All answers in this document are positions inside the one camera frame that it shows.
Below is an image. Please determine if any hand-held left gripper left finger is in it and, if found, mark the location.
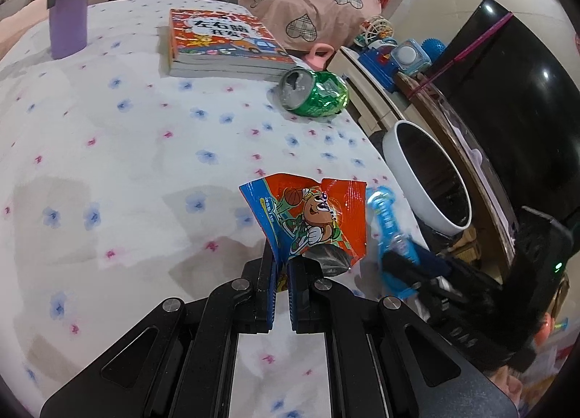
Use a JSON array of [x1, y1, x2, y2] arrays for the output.
[[40, 248, 279, 418]]

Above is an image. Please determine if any magenta stick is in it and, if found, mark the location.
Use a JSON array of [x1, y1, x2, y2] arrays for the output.
[[405, 12, 514, 98]]

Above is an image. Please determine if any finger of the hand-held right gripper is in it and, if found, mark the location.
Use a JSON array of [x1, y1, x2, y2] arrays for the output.
[[383, 248, 454, 294]]

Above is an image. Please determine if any black flat-screen television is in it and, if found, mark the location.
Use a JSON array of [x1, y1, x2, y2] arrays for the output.
[[428, 0, 580, 224]]

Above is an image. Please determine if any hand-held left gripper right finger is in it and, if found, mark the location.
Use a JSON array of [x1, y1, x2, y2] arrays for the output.
[[286, 259, 519, 418]]

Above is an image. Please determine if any purple water bottle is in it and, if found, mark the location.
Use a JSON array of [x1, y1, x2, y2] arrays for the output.
[[47, 0, 89, 60]]

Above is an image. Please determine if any white wire ball toy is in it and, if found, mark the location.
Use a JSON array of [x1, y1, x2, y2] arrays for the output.
[[354, 15, 386, 45]]

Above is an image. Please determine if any light blue cube toy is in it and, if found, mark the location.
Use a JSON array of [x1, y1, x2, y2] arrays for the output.
[[390, 40, 429, 76]]

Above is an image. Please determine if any red children's picture book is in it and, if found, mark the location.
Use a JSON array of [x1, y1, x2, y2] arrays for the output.
[[156, 8, 297, 82]]

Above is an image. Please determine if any blue plastic toy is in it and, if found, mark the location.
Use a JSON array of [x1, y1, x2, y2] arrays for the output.
[[358, 40, 399, 92]]

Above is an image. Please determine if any beige sofa cushion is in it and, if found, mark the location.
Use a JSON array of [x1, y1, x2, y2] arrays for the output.
[[0, 0, 123, 61]]

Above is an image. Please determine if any blue spiky ball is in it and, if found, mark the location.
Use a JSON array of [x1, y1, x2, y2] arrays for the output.
[[422, 37, 447, 60]]

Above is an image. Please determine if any crushed green drink can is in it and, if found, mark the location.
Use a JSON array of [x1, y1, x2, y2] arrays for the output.
[[277, 67, 349, 119]]

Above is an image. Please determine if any pink kettlebell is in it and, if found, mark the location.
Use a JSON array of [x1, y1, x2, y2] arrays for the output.
[[304, 42, 334, 70]]

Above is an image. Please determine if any orange cartoon snack packet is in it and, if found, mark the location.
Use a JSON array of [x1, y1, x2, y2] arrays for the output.
[[239, 172, 368, 278]]

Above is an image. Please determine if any cyan plastic wrapper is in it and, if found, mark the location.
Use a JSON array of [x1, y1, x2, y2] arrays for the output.
[[365, 185, 424, 301]]

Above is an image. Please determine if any white trash bin black liner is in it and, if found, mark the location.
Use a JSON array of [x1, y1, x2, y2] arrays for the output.
[[382, 120, 473, 236]]

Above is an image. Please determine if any white floral tablecloth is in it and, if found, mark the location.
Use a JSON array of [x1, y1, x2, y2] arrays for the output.
[[0, 0, 436, 418]]

